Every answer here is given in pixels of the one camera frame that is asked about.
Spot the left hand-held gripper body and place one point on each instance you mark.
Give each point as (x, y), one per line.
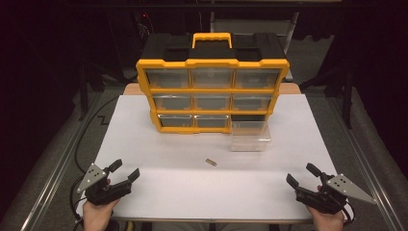
(104, 192)

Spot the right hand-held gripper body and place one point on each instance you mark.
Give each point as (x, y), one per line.
(330, 195)

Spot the transparent plastic drawer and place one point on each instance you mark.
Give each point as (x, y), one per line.
(250, 138)

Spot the small brass metal piece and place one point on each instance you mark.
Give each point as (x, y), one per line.
(211, 162)

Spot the yellow black drawer organizer cabinet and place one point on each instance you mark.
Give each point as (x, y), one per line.
(211, 63)

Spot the person's left hand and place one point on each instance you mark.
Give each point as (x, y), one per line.
(96, 216)

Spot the person's right hand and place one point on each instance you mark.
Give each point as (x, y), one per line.
(327, 222)

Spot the white table cover sheet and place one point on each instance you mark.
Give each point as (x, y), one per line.
(192, 192)

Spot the dark metal stand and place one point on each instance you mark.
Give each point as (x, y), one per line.
(347, 96)

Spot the group of clear cabinet drawers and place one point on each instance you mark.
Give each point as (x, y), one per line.
(166, 78)

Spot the aluminium floor rail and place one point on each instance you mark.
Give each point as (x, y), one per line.
(56, 170)
(365, 166)

